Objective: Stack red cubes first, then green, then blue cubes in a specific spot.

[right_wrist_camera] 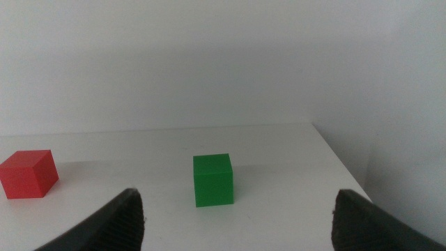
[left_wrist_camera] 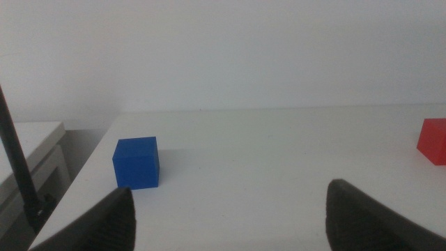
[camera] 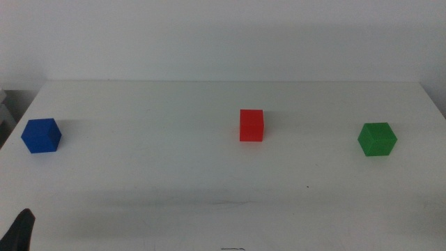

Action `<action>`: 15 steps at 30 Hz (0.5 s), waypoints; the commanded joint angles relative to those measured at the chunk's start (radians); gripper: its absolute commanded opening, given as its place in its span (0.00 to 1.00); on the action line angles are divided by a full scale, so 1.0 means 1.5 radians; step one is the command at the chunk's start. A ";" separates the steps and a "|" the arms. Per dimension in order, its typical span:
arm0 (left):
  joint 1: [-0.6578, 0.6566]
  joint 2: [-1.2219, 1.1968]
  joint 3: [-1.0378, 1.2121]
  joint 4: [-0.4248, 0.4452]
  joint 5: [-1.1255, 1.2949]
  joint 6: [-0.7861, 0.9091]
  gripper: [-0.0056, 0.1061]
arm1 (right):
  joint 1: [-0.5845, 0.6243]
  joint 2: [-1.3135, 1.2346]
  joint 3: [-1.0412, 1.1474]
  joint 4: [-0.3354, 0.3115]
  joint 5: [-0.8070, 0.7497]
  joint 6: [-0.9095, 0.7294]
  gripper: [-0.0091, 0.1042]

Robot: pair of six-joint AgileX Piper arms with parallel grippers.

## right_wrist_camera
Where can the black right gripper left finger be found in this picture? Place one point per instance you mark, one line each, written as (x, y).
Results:
(118, 226)

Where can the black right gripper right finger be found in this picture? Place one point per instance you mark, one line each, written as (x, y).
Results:
(362, 230)

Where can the red cube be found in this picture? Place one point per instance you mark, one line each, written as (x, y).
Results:
(28, 174)

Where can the green cube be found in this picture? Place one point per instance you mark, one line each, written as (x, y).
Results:
(213, 181)

